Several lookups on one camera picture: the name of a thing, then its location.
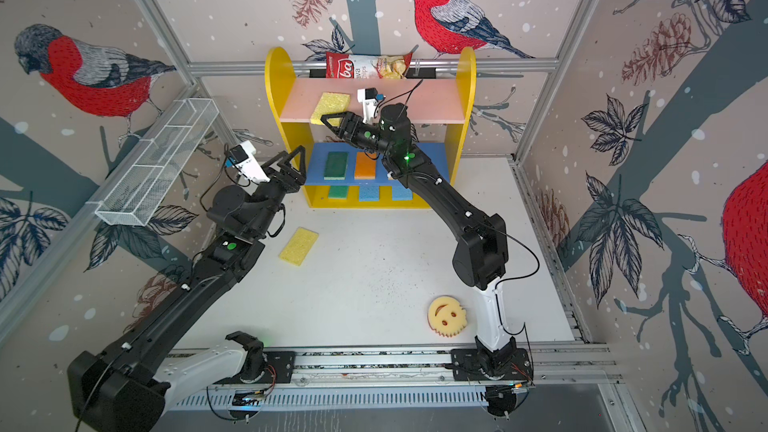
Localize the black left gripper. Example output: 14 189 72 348
250 146 305 240

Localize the pale yellow sponge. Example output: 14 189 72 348
354 152 377 181

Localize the blue sponge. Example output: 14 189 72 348
358 185 380 202
392 187 413 201

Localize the dark green sponge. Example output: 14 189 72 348
323 151 349 181

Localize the light green sponge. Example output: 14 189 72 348
328 185 349 200

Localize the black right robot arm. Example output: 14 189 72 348
321 103 533 383

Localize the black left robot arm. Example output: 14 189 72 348
67 146 307 431

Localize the yellow shelf with coloured boards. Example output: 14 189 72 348
265 47 477 209

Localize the red cassava chips bag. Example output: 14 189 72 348
326 52 412 80

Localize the yellow smiley face sponge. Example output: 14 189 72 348
427 296 468 337

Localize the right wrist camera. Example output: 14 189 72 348
357 87 384 124

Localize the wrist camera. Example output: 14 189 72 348
227 140 270 184
357 87 384 124

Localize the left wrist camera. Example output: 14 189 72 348
227 140 270 184

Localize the white wire mesh basket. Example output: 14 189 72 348
95 98 219 226

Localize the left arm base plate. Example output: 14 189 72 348
215 350 297 386

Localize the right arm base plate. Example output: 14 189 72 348
446 349 534 382

